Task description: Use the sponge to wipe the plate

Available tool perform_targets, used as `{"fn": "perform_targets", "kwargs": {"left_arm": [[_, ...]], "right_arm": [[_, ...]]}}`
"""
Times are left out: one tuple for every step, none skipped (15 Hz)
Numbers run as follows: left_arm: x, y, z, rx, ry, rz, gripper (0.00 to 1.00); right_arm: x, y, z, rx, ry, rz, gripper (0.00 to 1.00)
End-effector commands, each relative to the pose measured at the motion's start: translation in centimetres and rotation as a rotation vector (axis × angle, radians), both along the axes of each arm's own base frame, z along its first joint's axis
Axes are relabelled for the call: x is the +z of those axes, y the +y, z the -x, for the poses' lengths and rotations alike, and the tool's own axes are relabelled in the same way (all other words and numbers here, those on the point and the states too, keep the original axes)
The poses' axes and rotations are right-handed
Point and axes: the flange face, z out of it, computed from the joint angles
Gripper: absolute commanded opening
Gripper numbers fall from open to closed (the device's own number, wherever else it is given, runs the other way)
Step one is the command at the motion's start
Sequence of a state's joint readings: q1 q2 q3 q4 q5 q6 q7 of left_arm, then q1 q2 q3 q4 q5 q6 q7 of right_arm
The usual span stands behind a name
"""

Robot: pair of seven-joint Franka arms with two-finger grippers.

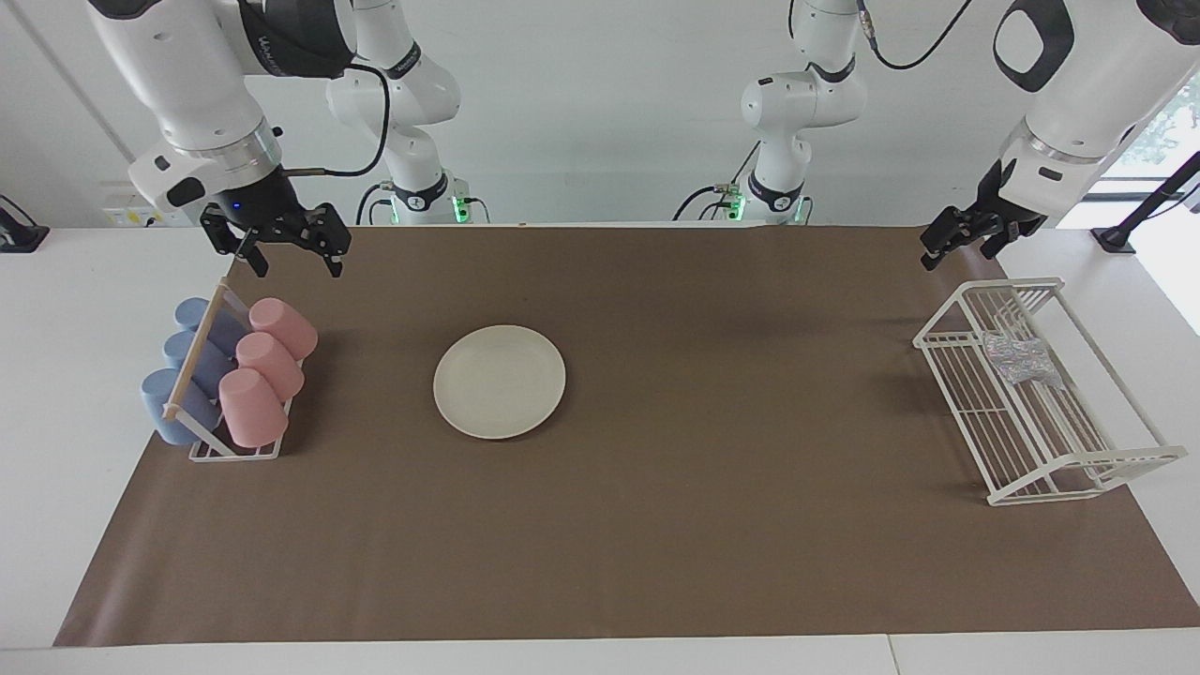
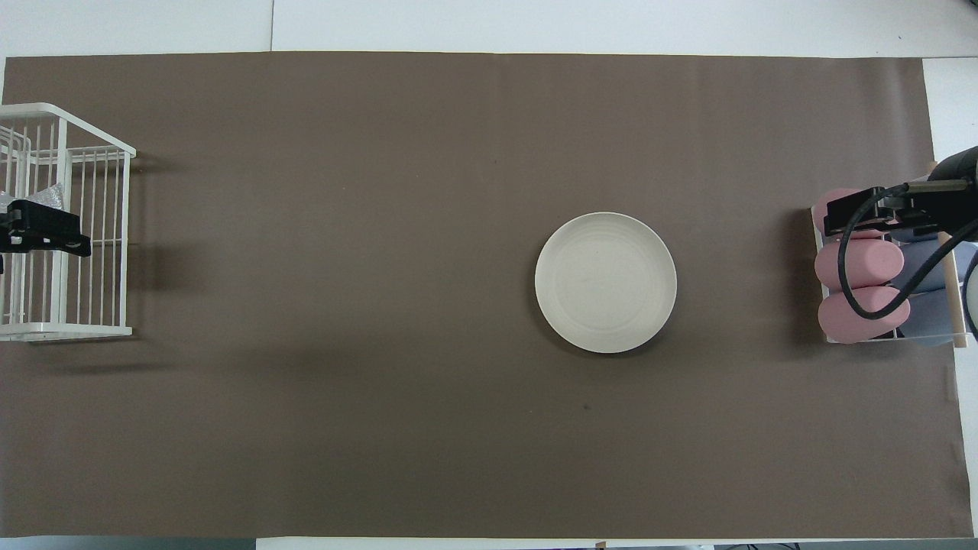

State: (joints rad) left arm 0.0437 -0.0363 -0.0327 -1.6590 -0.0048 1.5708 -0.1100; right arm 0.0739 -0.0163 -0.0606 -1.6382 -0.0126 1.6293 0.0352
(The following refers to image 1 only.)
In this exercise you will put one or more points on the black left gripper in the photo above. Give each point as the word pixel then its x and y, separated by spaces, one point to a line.
pixel 994 217

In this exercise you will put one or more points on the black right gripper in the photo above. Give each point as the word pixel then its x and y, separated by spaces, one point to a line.
pixel 267 211

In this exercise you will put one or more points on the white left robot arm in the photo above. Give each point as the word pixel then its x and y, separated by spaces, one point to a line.
pixel 1078 103

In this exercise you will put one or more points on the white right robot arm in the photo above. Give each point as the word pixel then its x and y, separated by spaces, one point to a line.
pixel 197 84

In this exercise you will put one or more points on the cream round plate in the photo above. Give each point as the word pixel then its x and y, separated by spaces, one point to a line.
pixel 500 382

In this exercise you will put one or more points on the pink cup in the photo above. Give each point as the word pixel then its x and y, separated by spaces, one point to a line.
pixel 272 366
pixel 251 408
pixel 286 326

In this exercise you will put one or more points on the blue cup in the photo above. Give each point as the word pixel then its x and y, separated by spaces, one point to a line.
pixel 161 398
pixel 192 312
pixel 180 349

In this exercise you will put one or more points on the white cup holder rack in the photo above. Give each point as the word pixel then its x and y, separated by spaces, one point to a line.
pixel 194 359

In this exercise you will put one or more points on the black table clamp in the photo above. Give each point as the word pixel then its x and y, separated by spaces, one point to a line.
pixel 19 239

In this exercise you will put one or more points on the brown table mat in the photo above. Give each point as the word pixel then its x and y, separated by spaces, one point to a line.
pixel 656 525

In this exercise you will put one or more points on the white wall socket box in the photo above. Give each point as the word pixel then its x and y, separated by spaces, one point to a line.
pixel 127 216

